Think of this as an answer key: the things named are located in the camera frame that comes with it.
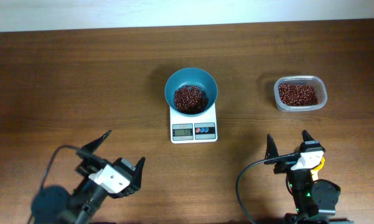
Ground blue-grey bowl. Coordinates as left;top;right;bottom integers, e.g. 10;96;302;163
164;67;218;114

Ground clear plastic container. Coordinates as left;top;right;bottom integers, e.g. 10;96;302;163
274;75;328;112

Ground white digital kitchen scale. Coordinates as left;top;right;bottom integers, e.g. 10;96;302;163
169;104;218;144

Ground yellow plastic measuring scoop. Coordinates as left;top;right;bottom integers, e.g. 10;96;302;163
311;157;325;181

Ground scooped red beans portion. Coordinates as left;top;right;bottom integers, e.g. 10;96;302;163
174;85;208;114

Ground red adzuki beans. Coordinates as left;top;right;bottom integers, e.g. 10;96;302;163
278;84;318;106

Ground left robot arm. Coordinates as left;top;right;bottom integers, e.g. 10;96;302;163
27;130;146;223

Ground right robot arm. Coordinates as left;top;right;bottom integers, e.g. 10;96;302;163
264;130;352;224

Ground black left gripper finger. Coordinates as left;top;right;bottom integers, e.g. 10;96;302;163
81;130;112;153
133;157;146;189

